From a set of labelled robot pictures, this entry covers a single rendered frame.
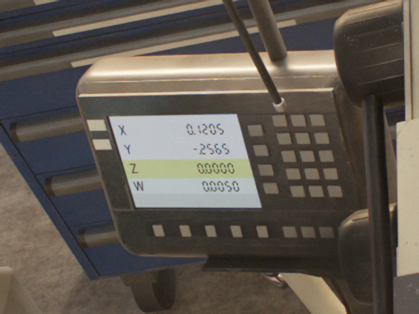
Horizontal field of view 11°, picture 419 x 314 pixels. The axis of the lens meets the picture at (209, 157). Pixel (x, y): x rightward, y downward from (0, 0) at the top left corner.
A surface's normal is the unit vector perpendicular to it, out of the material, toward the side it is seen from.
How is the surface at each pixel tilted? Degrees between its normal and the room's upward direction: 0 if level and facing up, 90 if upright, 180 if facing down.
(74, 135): 90
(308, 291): 54
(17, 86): 90
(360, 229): 3
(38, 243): 0
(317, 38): 90
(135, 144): 70
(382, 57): 49
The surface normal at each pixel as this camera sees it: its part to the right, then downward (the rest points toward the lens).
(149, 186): -0.39, 0.51
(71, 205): -0.11, 0.75
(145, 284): -0.31, 0.18
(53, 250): -0.36, -0.64
